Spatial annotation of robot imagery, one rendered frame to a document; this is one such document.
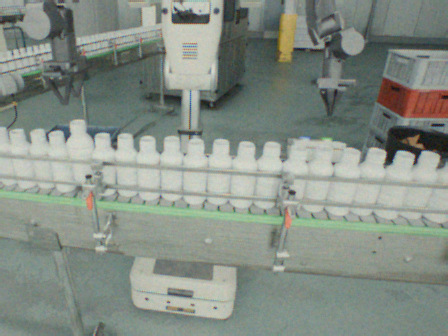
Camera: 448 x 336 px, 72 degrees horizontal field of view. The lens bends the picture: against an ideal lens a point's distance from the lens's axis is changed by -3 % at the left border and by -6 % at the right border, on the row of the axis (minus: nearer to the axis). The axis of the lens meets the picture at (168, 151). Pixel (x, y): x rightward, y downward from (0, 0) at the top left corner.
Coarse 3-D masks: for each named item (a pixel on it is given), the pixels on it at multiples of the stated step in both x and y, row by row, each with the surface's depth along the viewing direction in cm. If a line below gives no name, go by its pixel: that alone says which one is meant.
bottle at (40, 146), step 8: (32, 136) 81; (40, 136) 81; (32, 144) 82; (40, 144) 81; (48, 144) 83; (32, 152) 81; (40, 152) 81; (40, 168) 83; (48, 168) 84; (40, 176) 84; (48, 176) 85; (40, 184) 86; (48, 184) 86
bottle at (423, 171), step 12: (420, 156) 68; (432, 156) 68; (420, 168) 68; (432, 168) 67; (420, 180) 68; (432, 180) 67; (408, 192) 70; (420, 192) 69; (408, 204) 71; (420, 204) 70; (408, 216) 72; (420, 216) 72
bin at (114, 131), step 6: (54, 126) 142; (60, 126) 145; (66, 126) 144; (90, 126) 142; (96, 126) 142; (114, 126) 140; (48, 132) 137; (66, 132) 145; (90, 132) 143; (96, 132) 143; (102, 132) 142; (108, 132) 142; (114, 132) 141; (48, 138) 138; (66, 138) 147
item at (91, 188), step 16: (112, 144) 85; (96, 160) 77; (96, 176) 77; (288, 176) 69; (96, 192) 73; (288, 192) 65; (96, 208) 76; (288, 208) 65; (96, 224) 77; (288, 224) 66; (96, 240) 80; (288, 256) 72; (272, 272) 76
